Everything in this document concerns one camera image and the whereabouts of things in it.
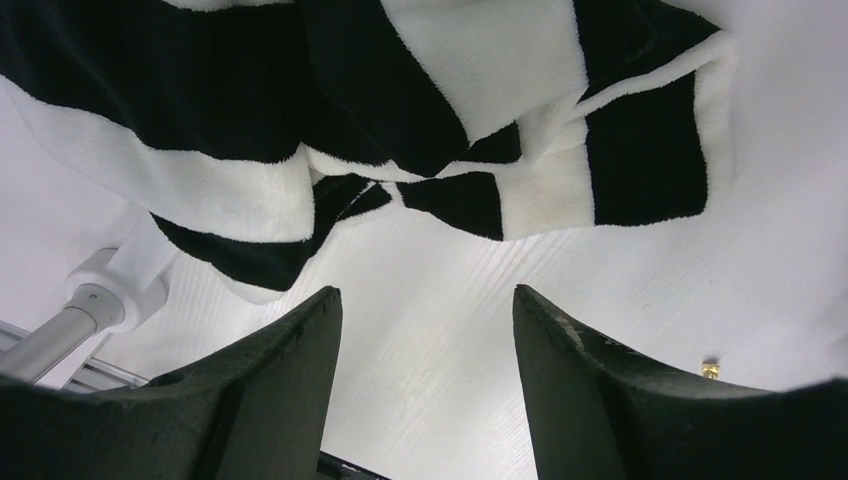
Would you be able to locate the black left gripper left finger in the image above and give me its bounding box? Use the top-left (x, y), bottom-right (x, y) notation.
top-left (1, 286), bottom-right (343, 479)

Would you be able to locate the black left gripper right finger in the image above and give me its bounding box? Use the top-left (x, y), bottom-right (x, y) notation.
top-left (513, 285), bottom-right (847, 479)

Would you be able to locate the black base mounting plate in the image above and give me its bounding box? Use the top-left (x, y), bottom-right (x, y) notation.
top-left (315, 451), bottom-right (388, 480)

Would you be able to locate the small gold earring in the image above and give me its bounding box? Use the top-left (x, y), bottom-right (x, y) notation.
top-left (700, 358), bottom-right (720, 380)

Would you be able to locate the silver clothes rack pole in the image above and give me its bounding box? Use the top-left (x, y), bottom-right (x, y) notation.
top-left (1, 222), bottom-right (177, 384)

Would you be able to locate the black white striped cloth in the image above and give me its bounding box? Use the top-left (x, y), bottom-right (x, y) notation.
top-left (1, 1), bottom-right (734, 302)

